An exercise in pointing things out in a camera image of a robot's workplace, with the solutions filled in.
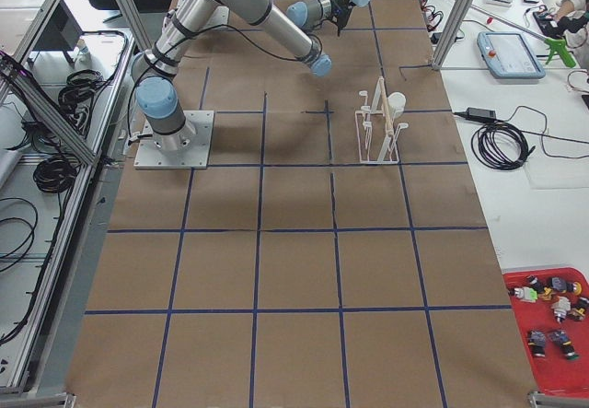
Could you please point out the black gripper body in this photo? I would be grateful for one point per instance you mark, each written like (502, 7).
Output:
(337, 3)

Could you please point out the white ikea cup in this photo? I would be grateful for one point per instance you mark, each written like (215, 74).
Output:
(396, 102)

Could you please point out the black power adapter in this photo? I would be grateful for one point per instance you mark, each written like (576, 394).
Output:
(477, 115)

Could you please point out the blue teach pendant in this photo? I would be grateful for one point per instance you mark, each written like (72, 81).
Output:
(508, 56)

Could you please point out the red parts tray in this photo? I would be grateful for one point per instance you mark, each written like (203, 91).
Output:
(551, 310)

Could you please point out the aluminium frame post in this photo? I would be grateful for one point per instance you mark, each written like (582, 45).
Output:
(450, 30)

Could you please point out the white wire cup rack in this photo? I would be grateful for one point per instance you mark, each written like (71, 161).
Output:
(376, 132)

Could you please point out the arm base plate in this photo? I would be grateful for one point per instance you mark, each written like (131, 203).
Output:
(187, 149)

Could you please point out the green handled tool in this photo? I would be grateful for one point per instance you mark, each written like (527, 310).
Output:
(559, 47)

